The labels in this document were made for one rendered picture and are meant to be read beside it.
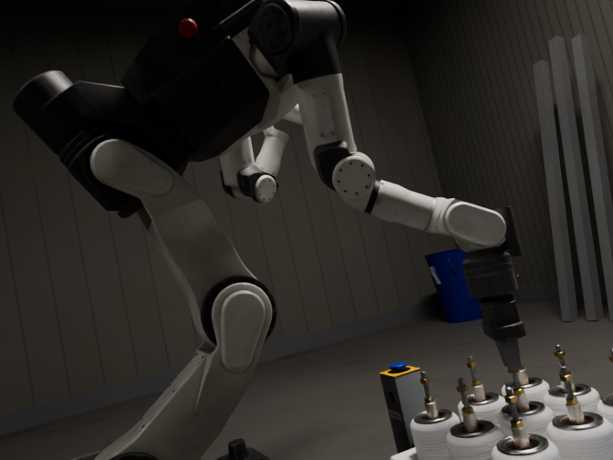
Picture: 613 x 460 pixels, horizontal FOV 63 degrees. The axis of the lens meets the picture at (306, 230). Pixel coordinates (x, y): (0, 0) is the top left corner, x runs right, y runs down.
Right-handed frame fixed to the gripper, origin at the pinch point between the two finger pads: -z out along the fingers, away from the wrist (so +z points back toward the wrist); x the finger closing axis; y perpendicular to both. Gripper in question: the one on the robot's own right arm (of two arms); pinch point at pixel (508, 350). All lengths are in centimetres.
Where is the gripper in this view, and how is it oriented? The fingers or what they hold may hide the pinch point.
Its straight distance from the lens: 103.0
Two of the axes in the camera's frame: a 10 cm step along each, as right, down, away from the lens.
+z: -2.1, -9.7, 0.9
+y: 9.7, -2.2, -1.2
